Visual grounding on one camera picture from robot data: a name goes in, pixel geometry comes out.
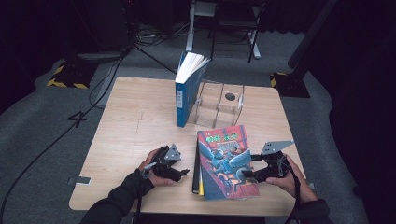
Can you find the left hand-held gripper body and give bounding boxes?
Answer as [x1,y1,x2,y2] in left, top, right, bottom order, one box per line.
[151,143,183,183]

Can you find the hand-held gripper cable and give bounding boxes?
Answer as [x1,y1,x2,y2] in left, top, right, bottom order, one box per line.
[278,155,303,224]
[134,161,158,224]

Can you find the long black floor cable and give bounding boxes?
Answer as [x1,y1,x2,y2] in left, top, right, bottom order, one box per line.
[0,46,134,218]

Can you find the red illustrated book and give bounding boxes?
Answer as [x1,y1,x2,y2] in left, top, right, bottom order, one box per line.
[196,124,261,201]

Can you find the bundle of floor cables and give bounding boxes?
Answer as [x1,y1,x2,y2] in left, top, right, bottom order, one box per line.
[135,22,188,46]

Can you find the blue book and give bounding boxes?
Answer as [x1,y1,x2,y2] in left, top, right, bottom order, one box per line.
[175,50,211,129]

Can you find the right hand-held gripper cable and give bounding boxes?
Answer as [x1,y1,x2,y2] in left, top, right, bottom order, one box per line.
[278,155,303,224]

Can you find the black yellow striped stand base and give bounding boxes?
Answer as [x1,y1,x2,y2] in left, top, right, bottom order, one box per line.
[46,60,99,90]
[270,72,311,99]

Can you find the person's right hand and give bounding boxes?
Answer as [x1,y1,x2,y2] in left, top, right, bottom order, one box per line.
[265,155,318,206]

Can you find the white desk leg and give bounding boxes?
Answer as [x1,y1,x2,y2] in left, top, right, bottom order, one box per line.
[185,0,217,54]
[247,6,262,60]

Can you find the clear acrylic book rack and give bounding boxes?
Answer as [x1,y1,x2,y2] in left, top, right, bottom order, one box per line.
[188,79,246,129]

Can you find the person's left hand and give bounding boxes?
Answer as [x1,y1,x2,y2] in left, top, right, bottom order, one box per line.
[137,148,176,188]

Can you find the left hand-held gripper cable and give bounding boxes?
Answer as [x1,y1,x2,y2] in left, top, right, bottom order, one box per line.
[134,161,158,224]

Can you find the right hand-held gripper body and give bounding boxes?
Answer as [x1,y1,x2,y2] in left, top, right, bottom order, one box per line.
[255,139,295,184]

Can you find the black hardcover book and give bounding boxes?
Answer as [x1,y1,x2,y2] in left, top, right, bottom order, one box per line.
[191,145,201,194]

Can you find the black slanted pole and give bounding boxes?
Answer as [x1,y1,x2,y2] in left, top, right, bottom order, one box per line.
[287,0,339,70]

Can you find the black folding chair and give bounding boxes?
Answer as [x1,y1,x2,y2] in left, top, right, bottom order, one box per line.
[208,0,269,63]

